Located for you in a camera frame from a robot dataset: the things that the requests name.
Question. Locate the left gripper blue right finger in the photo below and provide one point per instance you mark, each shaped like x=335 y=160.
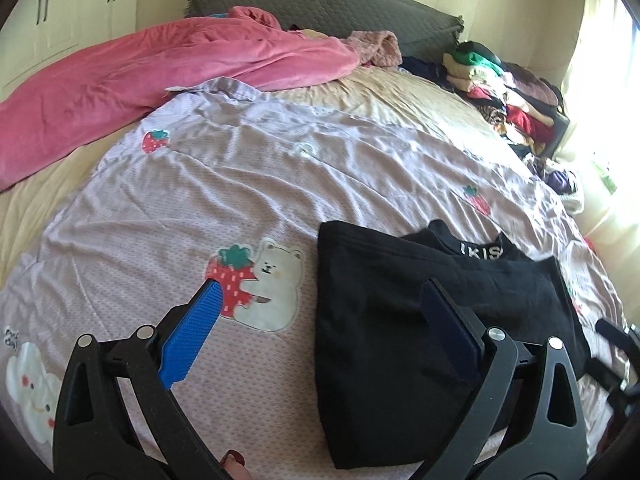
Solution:
x=457 y=331

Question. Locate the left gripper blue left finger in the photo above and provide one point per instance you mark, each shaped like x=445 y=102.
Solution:
x=188 y=333

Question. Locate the black KISS shirt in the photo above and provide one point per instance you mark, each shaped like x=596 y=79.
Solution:
x=387 y=394

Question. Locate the pile of folded clothes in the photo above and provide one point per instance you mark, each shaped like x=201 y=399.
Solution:
x=528 y=111

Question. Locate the person's left hand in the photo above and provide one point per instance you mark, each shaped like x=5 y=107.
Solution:
x=233 y=462

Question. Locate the lilac strawberry quilt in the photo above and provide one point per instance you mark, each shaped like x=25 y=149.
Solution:
x=227 y=166

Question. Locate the white window curtain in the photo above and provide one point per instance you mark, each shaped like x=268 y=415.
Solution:
x=601 y=89

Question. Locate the pink fleece blanket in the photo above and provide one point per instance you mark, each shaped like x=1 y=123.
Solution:
x=100 y=89

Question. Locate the mauve fuzzy garment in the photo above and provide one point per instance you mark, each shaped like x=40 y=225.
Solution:
x=379 y=48

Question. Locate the cream built-in wardrobe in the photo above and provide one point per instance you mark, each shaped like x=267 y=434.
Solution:
x=40 y=32

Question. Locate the grey quilted headboard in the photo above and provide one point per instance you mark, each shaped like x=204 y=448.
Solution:
x=422 y=31

